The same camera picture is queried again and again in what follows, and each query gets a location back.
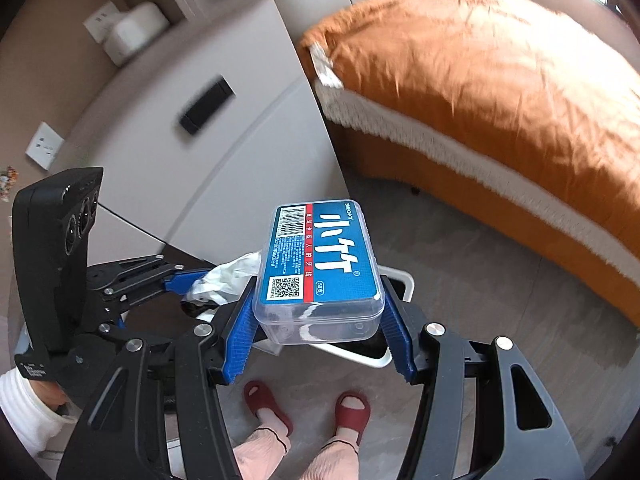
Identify clear plastic bag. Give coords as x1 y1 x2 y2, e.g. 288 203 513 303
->
181 252 262 318

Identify blue label clear plastic box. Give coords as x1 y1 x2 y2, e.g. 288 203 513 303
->
253 200 384 346

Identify white square trash bin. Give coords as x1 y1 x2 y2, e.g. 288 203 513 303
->
253 266 416 368

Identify person left hand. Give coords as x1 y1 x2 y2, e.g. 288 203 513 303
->
29 380 68 412

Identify left red slipper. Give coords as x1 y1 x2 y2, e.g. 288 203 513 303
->
243 380 293 437

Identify red slipper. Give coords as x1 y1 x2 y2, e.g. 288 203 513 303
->
334 391 371 445
243 380 293 437

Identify right red slipper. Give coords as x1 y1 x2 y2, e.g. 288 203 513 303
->
334 391 371 445

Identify white desk cabinet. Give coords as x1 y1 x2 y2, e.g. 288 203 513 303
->
54 0 348 263

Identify white lace bed sheet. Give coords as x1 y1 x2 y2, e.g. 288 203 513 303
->
309 44 639 283

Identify white tissue box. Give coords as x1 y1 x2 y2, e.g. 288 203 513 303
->
102 2 170 67

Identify orange bed cover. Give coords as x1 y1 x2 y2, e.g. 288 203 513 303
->
299 0 639 321

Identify white wall socket centre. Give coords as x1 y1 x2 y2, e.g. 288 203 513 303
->
25 122 64 171

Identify white wall socket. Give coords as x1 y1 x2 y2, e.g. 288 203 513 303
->
25 122 64 171
84 1 122 44

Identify colourful wall stickers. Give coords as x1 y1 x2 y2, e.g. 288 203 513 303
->
0 166 18 202

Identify white wall socket right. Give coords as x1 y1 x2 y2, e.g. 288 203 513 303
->
84 1 122 44

